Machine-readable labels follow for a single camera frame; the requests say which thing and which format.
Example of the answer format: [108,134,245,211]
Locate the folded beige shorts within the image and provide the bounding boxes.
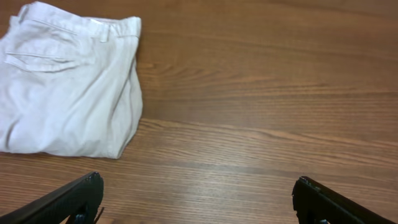
[1,2,143,159]

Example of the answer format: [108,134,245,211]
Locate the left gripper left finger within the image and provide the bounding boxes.
[1,172,104,224]

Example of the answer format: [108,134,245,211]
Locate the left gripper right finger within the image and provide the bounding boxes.
[292,176,394,224]

